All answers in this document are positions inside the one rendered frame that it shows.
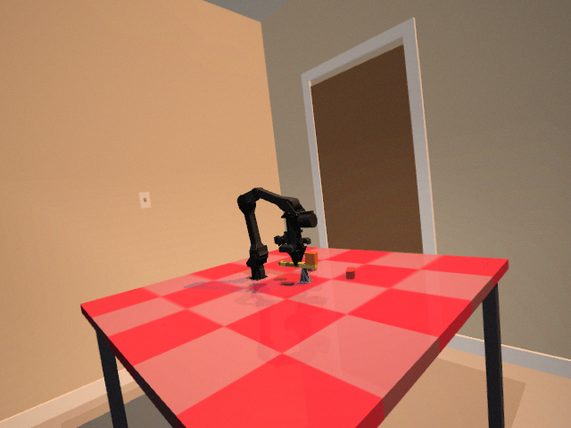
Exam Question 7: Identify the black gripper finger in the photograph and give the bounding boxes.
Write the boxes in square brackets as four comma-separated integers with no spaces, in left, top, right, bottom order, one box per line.
[287,250,300,267]
[297,246,307,262]

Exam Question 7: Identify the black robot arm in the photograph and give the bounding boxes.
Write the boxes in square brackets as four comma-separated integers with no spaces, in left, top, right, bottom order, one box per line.
[237,187,318,281]

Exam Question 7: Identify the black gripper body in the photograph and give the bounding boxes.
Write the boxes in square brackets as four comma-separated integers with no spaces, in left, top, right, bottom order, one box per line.
[278,228,311,253]

